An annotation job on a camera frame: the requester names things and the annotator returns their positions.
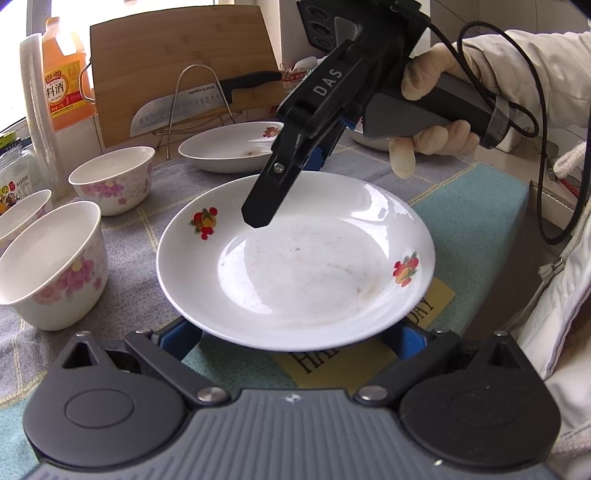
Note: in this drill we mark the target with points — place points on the orange cooking wine bottle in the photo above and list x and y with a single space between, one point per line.
64 83

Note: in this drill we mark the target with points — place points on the white plate with fruit print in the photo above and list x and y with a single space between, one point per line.
295 277
374 142
221 147

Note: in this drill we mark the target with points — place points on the window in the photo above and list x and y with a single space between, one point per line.
14 55

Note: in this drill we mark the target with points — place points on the white bowl with pink flowers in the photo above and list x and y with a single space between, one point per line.
111 180
51 277
23 212

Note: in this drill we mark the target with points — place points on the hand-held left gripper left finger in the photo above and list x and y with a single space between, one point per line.
178 341

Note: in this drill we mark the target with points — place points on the stack of clear plastic cups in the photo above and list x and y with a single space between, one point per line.
44 115

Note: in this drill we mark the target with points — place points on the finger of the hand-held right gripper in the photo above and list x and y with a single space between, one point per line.
315 159
277 184

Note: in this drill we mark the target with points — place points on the glass jar with green lid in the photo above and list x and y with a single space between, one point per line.
18 175

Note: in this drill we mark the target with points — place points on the person's right forearm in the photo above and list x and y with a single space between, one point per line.
545 69

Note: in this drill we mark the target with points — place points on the grey checked table mat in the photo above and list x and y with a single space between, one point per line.
461 221

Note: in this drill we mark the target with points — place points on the white bag with red print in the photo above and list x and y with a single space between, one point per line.
298 74

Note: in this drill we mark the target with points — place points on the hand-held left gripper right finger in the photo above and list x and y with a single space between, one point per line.
406 344

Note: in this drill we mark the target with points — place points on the person's white jacket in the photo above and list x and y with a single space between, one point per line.
568 323

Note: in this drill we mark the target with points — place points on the person's right hand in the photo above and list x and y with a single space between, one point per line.
429 69

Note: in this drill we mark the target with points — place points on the bamboo cutting board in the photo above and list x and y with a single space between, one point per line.
152 50

